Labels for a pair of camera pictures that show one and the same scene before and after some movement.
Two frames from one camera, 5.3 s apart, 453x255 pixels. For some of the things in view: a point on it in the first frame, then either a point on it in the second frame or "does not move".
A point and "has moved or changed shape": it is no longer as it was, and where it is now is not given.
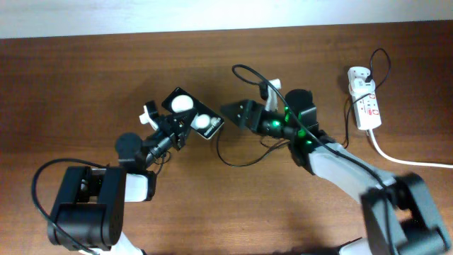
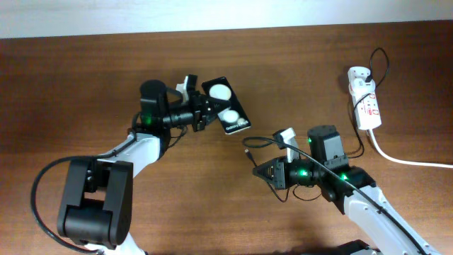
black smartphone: x=206 y=122 has moved or changed shape
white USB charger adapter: x=360 y=87 does not move
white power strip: x=365 y=105 does not move
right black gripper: x=248 y=106 -> x=281 y=178
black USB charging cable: x=388 y=71 -> x=355 y=101
